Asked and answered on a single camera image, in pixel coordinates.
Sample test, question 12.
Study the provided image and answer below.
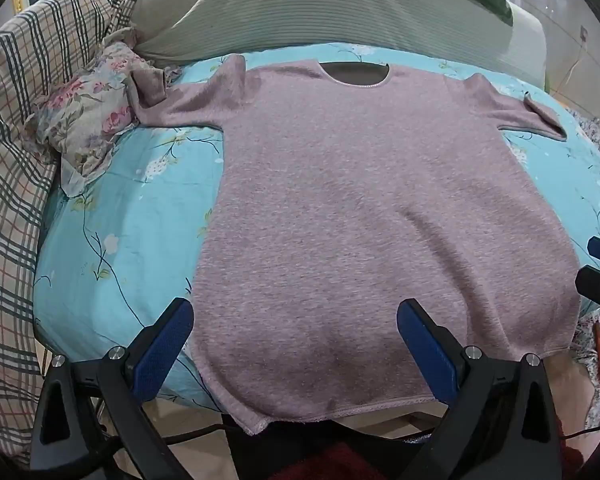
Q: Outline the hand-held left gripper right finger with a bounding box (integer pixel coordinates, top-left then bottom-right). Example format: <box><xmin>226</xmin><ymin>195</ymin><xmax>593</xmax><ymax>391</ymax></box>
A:
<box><xmin>396</xmin><ymin>298</ymin><xmax>563</xmax><ymax>480</ymax></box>

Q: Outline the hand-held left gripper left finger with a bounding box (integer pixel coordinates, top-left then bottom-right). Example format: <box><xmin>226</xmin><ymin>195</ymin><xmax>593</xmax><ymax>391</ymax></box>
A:
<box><xmin>29</xmin><ymin>297</ymin><xmax>196</xmax><ymax>480</ymax></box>

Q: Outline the pink knit sweater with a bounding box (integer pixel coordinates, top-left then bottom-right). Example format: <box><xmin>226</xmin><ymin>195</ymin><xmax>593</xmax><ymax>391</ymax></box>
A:
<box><xmin>130</xmin><ymin>54</ymin><xmax>581</xmax><ymax>436</ymax></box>

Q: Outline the blue floral bedsheet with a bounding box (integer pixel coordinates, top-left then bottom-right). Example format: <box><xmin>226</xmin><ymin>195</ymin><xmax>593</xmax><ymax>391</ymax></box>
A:
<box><xmin>32</xmin><ymin>42</ymin><xmax>600</xmax><ymax>411</ymax></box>

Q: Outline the plaid blanket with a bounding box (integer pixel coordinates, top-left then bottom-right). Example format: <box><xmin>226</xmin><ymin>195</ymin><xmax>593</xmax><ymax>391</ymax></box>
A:
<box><xmin>0</xmin><ymin>0</ymin><xmax>141</xmax><ymax>461</ymax></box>

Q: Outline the floral ruffled pillow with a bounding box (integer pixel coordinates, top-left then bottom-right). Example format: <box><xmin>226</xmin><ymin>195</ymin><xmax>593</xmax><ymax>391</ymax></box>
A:
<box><xmin>25</xmin><ymin>42</ymin><xmax>181</xmax><ymax>196</ymax></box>

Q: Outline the green ribbed quilt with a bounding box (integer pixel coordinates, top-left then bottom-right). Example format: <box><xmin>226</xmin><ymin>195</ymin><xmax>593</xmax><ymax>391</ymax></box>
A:
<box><xmin>130</xmin><ymin>0</ymin><xmax>516</xmax><ymax>68</ymax></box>

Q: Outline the black cable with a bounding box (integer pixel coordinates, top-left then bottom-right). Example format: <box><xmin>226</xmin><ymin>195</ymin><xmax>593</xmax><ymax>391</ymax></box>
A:
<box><xmin>162</xmin><ymin>424</ymin><xmax>243</xmax><ymax>447</ymax></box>

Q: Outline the white upholstered bed frame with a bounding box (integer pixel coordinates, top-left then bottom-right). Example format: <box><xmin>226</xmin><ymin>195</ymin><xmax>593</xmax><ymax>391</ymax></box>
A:
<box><xmin>509</xmin><ymin>2</ymin><xmax>549</xmax><ymax>92</ymax></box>

